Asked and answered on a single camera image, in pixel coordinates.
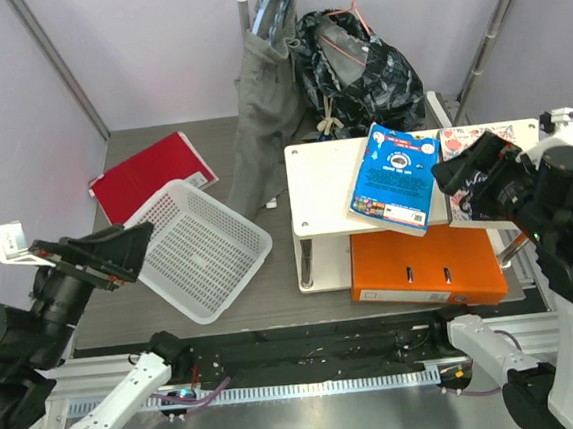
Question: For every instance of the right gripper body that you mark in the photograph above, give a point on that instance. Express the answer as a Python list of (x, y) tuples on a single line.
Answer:
[(512, 178)]

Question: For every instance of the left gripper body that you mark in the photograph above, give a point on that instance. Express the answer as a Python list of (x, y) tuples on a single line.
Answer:
[(76, 265)]

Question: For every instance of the dark floral shorts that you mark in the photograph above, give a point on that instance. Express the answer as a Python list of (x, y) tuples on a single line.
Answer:
[(348, 90)]

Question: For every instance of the grey shorts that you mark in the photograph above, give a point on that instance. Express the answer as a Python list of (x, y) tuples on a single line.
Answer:
[(270, 111)]

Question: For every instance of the pink wire hanger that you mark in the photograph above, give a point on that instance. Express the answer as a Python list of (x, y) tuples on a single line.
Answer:
[(352, 14)]

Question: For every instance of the light blue hanger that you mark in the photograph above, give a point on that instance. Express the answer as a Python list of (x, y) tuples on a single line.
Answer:
[(270, 17)]

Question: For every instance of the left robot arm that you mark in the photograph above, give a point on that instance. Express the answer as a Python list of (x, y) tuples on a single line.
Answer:
[(33, 341)]

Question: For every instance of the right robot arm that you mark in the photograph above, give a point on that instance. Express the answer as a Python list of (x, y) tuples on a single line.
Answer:
[(533, 189)]

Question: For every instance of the red notebook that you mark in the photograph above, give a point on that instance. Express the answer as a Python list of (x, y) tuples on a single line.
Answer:
[(121, 190)]

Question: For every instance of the blue paperback book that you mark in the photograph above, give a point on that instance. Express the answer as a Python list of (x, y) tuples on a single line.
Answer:
[(392, 185)]

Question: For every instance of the white plastic basket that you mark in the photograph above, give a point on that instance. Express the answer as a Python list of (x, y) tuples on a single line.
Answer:
[(201, 254)]

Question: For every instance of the orange binder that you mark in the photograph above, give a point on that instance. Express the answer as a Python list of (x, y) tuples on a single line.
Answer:
[(445, 266)]

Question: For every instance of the white two-tier shelf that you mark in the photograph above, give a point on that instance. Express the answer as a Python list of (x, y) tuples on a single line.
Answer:
[(319, 177)]

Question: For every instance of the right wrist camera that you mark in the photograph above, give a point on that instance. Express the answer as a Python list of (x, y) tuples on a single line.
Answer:
[(557, 126)]

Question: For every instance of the white cable duct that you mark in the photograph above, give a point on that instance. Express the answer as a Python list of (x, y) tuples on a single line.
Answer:
[(428, 377)]

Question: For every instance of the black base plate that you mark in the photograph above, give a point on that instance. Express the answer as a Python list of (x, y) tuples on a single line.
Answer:
[(331, 351)]

